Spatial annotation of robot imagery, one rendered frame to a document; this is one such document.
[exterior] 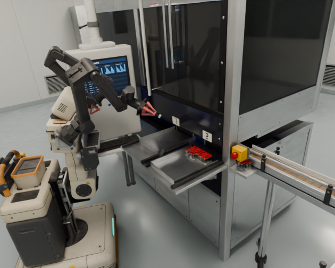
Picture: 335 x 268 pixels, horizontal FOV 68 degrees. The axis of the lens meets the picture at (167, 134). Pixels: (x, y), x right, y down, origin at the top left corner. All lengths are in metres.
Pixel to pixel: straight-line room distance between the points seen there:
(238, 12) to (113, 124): 1.34
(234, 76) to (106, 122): 1.19
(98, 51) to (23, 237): 1.35
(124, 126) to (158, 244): 1.05
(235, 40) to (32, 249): 1.73
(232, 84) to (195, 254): 1.41
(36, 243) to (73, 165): 0.54
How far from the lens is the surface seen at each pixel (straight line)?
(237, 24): 1.34
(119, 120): 2.18
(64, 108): 1.55
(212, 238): 2.16
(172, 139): 1.93
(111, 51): 2.05
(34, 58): 6.53
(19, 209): 1.75
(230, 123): 1.46
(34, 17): 6.53
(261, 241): 1.98
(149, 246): 2.31
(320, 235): 2.59
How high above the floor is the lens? 1.76
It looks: 26 degrees down
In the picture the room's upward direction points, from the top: 4 degrees counter-clockwise
